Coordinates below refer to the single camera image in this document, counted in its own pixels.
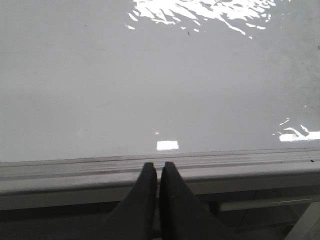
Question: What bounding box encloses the white whiteboard with aluminium frame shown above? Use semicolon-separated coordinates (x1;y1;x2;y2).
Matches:
0;0;320;210

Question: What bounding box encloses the white frame panel below board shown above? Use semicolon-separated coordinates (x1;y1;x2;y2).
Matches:
197;185;320;240

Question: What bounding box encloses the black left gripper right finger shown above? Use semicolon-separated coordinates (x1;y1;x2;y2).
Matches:
159;162;235;240

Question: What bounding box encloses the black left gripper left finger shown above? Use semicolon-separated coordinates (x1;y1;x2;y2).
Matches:
99;162;157;240

